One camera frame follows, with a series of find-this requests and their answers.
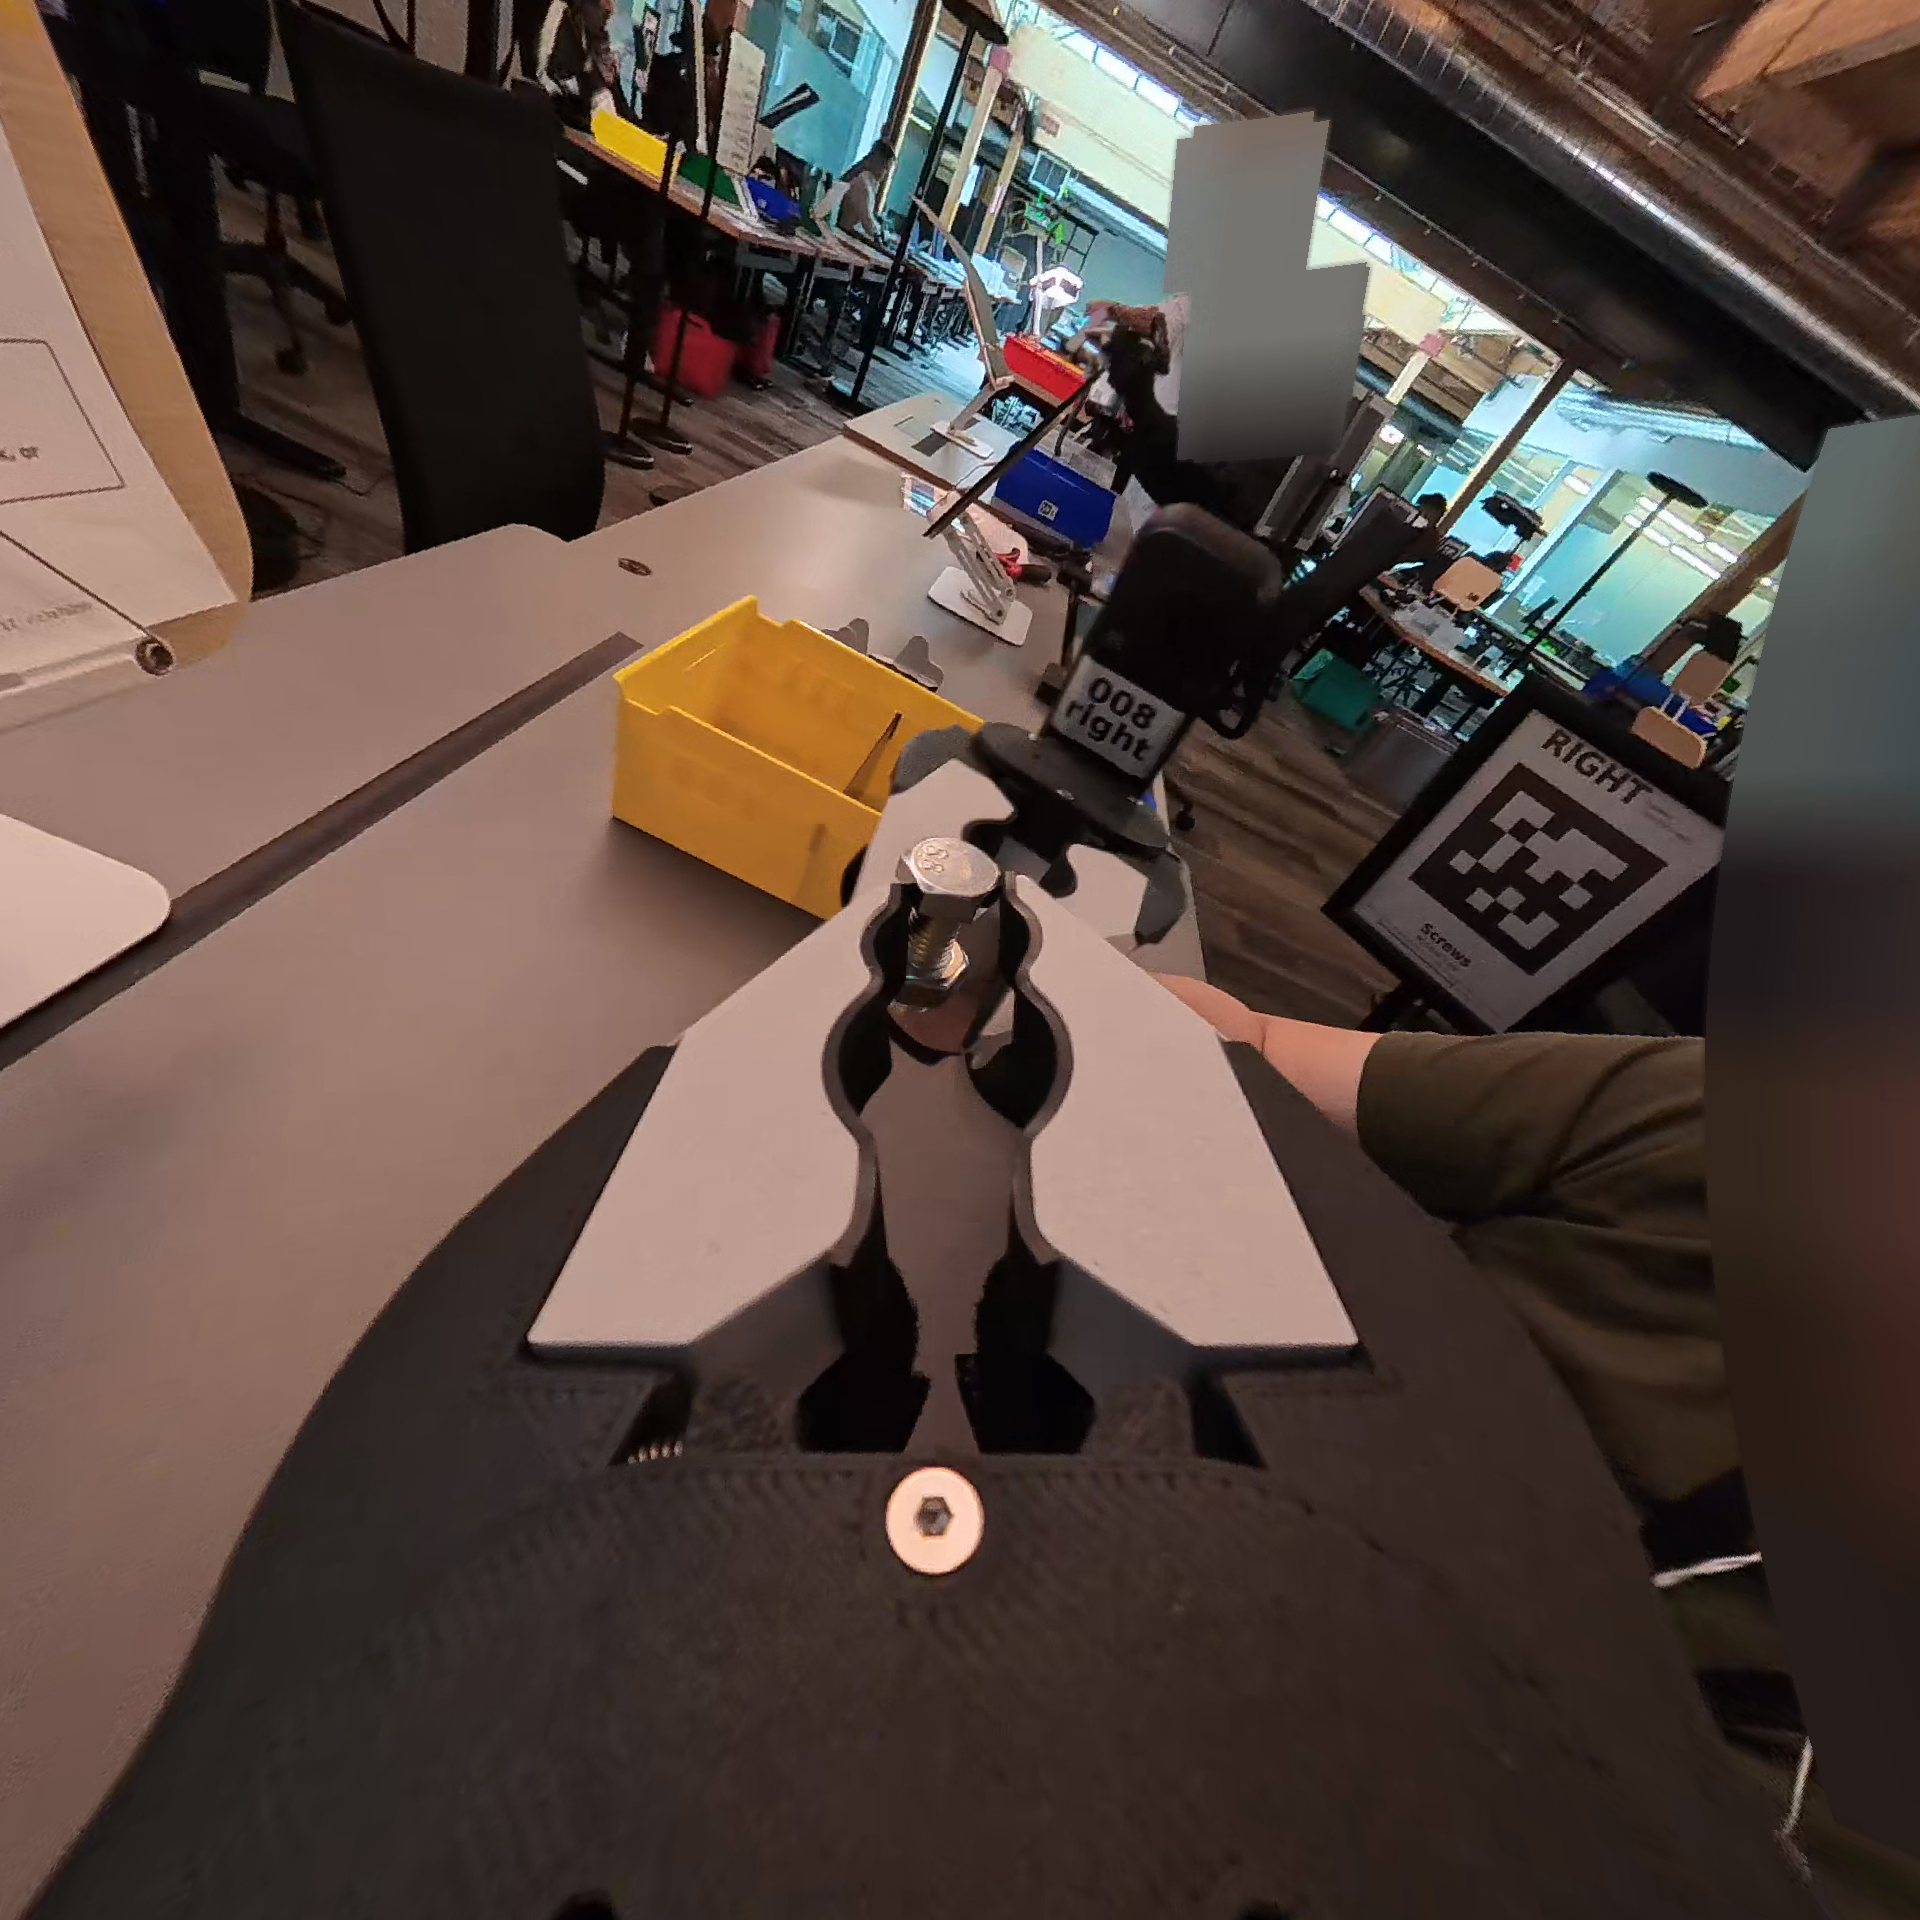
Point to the instruction sheet on wooden board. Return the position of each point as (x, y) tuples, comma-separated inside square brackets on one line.
[(91, 300)]

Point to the yellow bin with black divider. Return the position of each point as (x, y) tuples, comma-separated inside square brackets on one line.
[(721, 749)]

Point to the white tilted stand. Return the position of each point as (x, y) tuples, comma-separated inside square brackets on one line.
[(984, 578)]

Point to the silver hex bolt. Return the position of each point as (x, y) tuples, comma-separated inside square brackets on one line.
[(949, 878)]

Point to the silver hex nut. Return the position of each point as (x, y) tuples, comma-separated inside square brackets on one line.
[(933, 1009)]

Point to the black mesh office chair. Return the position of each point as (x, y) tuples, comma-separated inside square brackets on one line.
[(451, 300)]

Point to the wooden office desk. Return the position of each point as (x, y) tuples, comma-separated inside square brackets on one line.
[(780, 225)]

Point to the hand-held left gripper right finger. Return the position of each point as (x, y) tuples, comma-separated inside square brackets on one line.
[(1184, 1201)]

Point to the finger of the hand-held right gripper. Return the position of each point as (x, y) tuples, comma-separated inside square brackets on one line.
[(1102, 915), (917, 819)]

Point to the red plastic tray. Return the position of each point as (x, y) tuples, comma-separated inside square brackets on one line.
[(1046, 369)]

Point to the green storage bin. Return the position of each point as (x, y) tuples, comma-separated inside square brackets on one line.
[(709, 176)]

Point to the black stanchion post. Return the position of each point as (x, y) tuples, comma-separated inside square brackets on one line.
[(664, 420)]

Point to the red storage bin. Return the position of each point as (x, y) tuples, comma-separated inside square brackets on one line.
[(697, 352)]

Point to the framed black-white marker sign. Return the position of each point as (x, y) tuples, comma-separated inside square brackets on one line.
[(1547, 869)]

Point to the white metal stand base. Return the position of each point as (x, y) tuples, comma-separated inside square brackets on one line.
[(67, 915), (931, 442)]

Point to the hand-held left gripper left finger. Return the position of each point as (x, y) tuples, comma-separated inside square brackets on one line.
[(704, 1201)]

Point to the blue plastic tray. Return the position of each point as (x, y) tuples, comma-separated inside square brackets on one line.
[(1060, 494)]

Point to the small yellow storage bin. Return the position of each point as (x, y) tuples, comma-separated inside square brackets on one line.
[(629, 137)]

